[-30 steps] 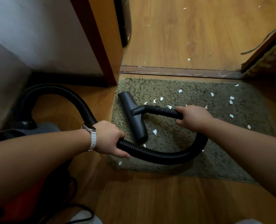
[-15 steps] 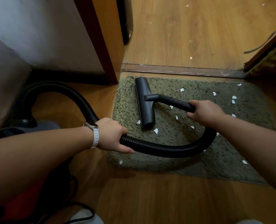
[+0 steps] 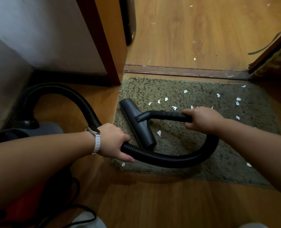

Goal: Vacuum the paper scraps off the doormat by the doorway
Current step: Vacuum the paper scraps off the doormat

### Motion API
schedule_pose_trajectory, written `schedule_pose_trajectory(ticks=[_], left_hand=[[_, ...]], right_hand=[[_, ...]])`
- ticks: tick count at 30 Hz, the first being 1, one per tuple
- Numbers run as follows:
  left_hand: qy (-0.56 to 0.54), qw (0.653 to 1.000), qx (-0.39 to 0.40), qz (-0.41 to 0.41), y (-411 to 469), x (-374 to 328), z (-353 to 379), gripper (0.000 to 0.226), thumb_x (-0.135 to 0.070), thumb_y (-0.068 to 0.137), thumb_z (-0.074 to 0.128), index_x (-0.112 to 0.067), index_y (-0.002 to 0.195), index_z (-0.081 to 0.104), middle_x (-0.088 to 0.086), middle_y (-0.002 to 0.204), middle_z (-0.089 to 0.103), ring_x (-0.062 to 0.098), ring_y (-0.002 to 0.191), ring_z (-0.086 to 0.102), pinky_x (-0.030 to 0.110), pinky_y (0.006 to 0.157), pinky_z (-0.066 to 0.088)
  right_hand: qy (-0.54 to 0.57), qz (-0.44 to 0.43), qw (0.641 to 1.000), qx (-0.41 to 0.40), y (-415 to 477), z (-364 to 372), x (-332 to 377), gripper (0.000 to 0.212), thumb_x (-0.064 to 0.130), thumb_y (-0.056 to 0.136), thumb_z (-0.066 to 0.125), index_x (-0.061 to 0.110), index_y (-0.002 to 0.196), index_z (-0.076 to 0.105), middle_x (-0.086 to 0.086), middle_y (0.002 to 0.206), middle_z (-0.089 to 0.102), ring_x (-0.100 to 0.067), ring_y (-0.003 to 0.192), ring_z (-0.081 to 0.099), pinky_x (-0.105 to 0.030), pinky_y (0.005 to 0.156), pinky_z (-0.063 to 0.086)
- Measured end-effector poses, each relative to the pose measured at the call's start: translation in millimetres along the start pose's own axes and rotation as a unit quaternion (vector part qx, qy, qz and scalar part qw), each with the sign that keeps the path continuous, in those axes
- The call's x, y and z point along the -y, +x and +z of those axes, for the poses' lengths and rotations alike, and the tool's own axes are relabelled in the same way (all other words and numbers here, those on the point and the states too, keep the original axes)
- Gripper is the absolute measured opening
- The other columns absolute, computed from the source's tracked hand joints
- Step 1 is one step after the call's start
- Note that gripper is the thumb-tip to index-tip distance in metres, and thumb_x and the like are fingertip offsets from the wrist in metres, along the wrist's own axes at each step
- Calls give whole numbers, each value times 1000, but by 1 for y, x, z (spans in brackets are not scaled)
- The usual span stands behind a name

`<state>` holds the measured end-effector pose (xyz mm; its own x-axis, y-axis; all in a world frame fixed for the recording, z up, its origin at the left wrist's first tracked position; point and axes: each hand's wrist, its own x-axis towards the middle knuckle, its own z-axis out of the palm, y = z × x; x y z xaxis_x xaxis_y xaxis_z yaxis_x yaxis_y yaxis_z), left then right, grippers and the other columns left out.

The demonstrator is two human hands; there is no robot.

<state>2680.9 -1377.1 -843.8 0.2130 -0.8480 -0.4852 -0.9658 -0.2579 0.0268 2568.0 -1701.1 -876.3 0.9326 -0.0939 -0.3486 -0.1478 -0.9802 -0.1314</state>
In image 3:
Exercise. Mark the person's right forearm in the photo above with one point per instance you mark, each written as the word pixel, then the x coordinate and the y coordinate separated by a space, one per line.
pixel 261 149

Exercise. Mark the person's right hand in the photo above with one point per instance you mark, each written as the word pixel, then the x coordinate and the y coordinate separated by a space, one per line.
pixel 206 121

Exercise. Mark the person's left hand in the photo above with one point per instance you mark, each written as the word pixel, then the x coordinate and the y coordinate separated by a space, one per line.
pixel 112 140

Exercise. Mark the white wrist watch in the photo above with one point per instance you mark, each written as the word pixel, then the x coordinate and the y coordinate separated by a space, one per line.
pixel 97 142

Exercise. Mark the white paper scraps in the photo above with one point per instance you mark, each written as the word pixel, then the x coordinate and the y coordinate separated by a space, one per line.
pixel 159 133

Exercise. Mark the person's left forearm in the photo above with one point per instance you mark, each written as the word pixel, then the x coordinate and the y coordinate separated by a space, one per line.
pixel 36 163

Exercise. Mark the grey-green shaggy door mat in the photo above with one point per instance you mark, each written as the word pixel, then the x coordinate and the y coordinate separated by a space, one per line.
pixel 237 144

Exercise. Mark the orange wooden door frame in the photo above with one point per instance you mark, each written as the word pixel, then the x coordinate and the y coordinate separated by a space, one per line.
pixel 107 33

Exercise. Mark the black computer tower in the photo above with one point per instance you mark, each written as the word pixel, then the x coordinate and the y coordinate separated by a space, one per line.
pixel 128 21

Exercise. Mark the dark wooden door gold pattern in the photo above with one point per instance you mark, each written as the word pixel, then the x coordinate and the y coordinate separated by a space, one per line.
pixel 273 61

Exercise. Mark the metal door threshold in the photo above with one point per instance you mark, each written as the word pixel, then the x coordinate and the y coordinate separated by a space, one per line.
pixel 185 72

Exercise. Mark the white sneaker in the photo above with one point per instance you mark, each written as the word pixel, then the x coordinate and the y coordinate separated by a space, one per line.
pixel 254 225
pixel 88 220

